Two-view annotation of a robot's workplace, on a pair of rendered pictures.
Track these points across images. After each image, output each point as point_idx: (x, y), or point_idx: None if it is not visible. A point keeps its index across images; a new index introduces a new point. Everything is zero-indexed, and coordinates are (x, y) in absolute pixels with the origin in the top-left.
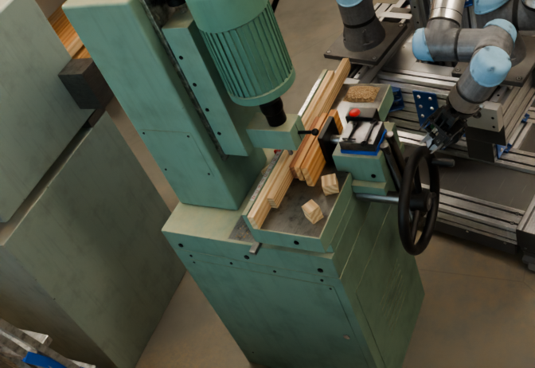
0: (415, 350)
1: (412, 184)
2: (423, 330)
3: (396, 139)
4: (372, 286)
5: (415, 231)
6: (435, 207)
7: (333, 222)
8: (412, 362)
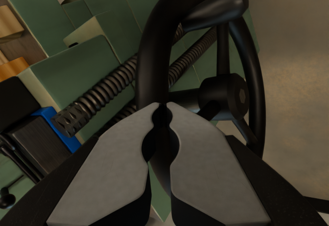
0: (255, 6)
1: (180, 33)
2: None
3: (83, 67)
4: (215, 75)
5: (249, 135)
6: (238, 25)
7: (155, 185)
8: (259, 17)
